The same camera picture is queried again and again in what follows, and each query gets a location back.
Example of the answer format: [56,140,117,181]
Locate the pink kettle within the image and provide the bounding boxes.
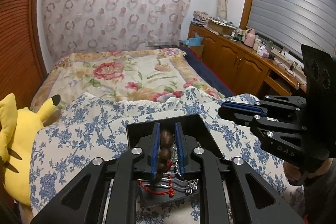
[244,29,256,48]

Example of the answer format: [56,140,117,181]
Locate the cardboard box on cabinet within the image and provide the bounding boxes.
[207,19,236,36]

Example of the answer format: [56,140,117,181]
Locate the black jewelry box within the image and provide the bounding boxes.
[126,114,223,207]

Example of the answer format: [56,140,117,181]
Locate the wooden louvered door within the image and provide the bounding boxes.
[1,0,47,108]

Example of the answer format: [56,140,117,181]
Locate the brown wooden bead bracelet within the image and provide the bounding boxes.
[137,129,176,197]

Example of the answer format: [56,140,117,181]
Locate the wooden cabinet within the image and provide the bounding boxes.
[188,24,306,98]

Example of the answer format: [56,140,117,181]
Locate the silver chain bracelets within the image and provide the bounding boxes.
[159,142,200,195]

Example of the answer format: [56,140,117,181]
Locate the grey window blind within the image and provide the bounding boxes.
[247,0,335,55]

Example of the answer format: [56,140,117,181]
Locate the floral bed blanket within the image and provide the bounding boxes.
[30,48,233,111]

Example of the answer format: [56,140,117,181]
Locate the circle patterned curtain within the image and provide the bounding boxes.
[42,0,191,61]

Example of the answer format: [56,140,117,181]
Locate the blue plastic bag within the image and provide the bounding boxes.
[181,32,204,47]

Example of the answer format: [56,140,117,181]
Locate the yellow Pikachu plush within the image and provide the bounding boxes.
[1,93,61,206]

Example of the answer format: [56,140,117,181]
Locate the right hand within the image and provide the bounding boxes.
[283,158,333,181]

